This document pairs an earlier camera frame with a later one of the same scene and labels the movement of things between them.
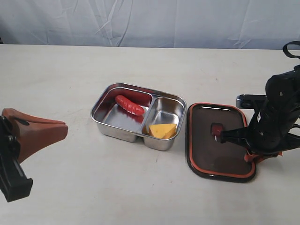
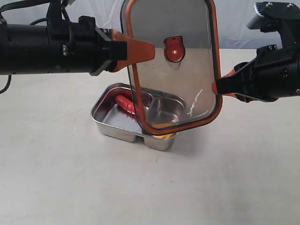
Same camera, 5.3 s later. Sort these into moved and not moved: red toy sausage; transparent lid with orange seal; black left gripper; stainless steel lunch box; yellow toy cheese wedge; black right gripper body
Moved: black left gripper; transparent lid with orange seal; black right gripper body
Not moved: yellow toy cheese wedge; red toy sausage; stainless steel lunch box
